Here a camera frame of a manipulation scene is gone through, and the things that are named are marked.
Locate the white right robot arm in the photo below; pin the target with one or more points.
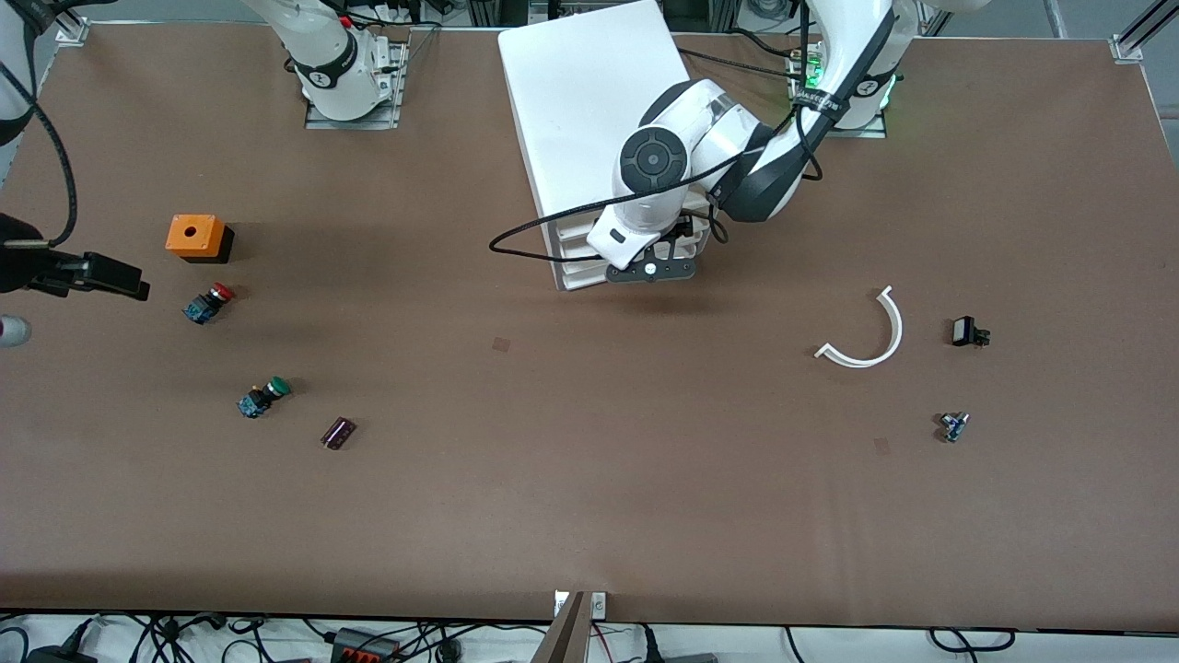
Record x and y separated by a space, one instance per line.
332 55

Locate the small blue electronic component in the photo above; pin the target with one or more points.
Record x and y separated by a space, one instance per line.
953 427

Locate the white curved plastic bracket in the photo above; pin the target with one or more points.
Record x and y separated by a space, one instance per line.
898 327

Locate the brown camera mount post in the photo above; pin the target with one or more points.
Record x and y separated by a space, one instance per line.
566 635

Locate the green push button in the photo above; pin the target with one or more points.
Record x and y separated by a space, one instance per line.
262 398

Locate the white table edge clamp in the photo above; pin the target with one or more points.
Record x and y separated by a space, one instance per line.
560 604
599 604

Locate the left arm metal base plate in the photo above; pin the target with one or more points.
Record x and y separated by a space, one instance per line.
866 133

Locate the aluminium frame profile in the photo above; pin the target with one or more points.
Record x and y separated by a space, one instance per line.
484 11

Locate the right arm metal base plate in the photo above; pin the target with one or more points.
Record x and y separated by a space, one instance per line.
350 122

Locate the black switch with white face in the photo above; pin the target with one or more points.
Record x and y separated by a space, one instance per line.
963 331

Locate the black power adapter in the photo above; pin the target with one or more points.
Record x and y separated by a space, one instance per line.
60 656

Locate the right arm dark gripper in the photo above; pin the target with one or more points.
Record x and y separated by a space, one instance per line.
20 267

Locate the orange button enclosure box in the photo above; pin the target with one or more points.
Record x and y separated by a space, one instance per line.
193 235

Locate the black plug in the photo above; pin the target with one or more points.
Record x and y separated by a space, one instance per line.
650 646

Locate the red push button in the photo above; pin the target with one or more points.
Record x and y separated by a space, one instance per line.
204 306

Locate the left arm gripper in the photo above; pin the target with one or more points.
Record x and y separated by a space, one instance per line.
685 231

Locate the purple cylindrical capacitor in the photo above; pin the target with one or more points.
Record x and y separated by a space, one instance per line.
338 433

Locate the metal table corner bracket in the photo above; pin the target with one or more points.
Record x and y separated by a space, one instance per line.
1126 49
74 30

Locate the black power strip red switches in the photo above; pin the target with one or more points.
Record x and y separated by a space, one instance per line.
368 652

